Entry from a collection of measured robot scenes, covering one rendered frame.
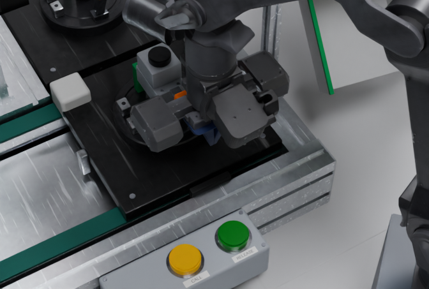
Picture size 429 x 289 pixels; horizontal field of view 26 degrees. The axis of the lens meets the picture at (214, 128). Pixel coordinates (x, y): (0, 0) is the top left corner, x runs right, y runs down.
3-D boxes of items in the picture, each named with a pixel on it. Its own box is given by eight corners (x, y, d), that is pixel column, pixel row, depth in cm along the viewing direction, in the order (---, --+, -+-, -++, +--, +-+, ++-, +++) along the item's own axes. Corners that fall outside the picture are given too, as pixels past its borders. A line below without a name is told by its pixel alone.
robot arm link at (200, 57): (262, 15, 98) (192, -20, 101) (230, 47, 95) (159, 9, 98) (260, 60, 103) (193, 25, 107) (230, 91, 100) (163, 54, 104)
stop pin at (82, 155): (91, 171, 129) (88, 154, 126) (83, 175, 129) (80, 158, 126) (87, 164, 130) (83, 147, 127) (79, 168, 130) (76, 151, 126)
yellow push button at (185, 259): (207, 270, 117) (207, 261, 115) (179, 284, 115) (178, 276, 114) (191, 246, 119) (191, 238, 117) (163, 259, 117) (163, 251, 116)
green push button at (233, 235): (254, 245, 119) (255, 237, 117) (227, 259, 118) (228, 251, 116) (238, 222, 121) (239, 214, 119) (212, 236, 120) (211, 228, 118)
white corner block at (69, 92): (94, 109, 133) (90, 90, 130) (64, 121, 132) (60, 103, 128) (80, 87, 136) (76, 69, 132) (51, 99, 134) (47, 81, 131)
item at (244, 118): (197, 87, 102) (230, 124, 99) (251, 59, 105) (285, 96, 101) (200, 122, 107) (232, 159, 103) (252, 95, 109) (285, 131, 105)
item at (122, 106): (132, 113, 127) (131, 106, 126) (122, 117, 127) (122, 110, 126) (126, 103, 129) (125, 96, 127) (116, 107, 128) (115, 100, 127)
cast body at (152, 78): (187, 98, 125) (186, 63, 119) (158, 111, 123) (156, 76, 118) (158, 58, 129) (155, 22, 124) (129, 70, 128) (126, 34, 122)
